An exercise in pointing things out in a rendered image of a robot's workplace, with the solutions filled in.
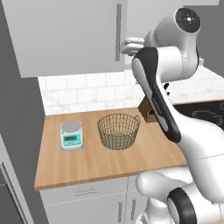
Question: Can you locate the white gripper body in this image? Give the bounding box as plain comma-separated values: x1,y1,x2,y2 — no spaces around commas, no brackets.
120,36,146,56

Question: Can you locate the grey base cabinet door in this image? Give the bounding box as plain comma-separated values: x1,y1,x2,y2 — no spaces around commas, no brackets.
43,191,128,224
126,189,148,224

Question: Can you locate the brown knife block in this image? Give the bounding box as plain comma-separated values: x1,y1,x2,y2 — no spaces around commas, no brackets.
137,97,156,123

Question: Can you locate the black hob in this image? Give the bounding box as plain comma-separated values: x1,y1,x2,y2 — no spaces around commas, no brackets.
171,100,224,132

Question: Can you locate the white teal kitchen scale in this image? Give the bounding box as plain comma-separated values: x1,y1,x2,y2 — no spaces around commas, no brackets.
59,120,85,152

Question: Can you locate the grey tall fridge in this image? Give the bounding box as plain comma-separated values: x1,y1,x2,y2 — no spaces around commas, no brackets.
0,0,50,224

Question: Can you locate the grey drawer front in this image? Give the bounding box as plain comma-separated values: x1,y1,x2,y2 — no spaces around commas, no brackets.
38,176,130,207

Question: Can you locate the grey cabinet door handle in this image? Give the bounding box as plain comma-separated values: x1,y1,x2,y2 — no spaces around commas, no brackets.
115,3,123,62

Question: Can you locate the grey wall cabinet door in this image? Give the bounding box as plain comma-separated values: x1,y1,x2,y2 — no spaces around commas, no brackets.
123,0,221,71
2,0,129,79

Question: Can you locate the wire basket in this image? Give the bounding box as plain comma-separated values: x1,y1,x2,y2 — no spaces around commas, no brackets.
96,113,141,151

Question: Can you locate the grey drawer handle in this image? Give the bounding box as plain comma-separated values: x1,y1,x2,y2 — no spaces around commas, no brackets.
73,186,99,197

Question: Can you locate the grey base cabinet handle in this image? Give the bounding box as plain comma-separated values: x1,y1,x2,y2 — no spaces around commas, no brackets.
130,199,137,221
117,200,123,224

